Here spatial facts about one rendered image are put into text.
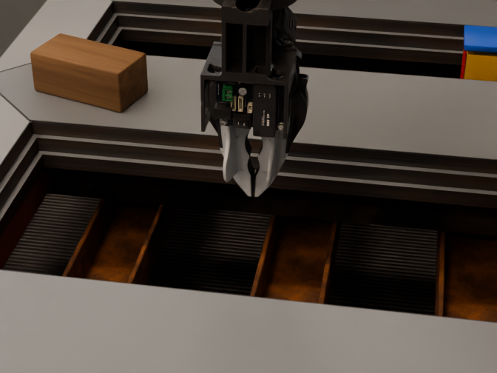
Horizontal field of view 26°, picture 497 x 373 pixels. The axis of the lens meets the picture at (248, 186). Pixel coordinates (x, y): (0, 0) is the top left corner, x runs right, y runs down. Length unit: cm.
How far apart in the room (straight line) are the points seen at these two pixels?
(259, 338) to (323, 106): 40
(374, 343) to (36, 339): 28
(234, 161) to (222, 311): 13
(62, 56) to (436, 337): 56
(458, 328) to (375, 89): 42
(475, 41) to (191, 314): 59
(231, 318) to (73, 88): 42
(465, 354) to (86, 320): 31
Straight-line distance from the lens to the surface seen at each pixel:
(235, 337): 89
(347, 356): 88
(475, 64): 136
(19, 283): 97
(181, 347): 89
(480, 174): 115
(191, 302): 93
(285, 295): 123
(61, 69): 124
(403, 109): 122
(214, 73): 85
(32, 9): 169
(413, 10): 148
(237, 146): 95
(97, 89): 122
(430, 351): 89
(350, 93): 125
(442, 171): 115
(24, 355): 90
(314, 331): 90
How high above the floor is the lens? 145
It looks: 33 degrees down
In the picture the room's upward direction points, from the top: straight up
